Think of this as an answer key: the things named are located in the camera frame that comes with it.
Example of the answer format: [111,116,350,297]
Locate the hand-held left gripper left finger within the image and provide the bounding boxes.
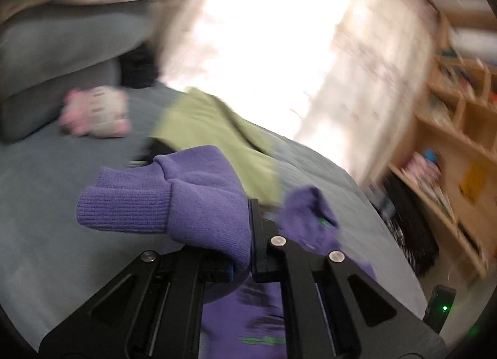
[39,249,234,359]

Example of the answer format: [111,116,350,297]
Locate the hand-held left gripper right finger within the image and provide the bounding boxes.
[248,198,448,359]

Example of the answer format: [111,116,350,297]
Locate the purple knit sweater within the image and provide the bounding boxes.
[76,145,378,359]

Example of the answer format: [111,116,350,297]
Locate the black speckled cloth pile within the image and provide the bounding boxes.
[381,176,440,276]

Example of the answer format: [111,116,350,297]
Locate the green folded garment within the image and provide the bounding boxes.
[151,87,285,209]

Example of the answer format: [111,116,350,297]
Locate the yellow bag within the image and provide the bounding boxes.
[460,164,489,203]

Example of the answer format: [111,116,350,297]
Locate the pink box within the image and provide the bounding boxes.
[403,152,442,186]

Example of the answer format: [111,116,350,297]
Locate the black folded garment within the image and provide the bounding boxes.
[130,138,176,168]

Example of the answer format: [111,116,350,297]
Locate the grey bed cover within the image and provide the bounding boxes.
[0,82,428,346]

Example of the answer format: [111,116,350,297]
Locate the wooden bookshelf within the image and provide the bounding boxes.
[371,12,497,280]

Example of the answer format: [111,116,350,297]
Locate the pink and white plush toy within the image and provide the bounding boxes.
[59,86,132,138]

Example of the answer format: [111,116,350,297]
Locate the white floral curtain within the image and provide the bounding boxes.
[157,0,441,189]

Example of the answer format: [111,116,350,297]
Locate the dark cloth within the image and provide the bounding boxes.
[120,44,161,90]

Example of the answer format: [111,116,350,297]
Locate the grey pillow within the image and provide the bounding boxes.
[0,60,122,145]
[0,1,158,90]

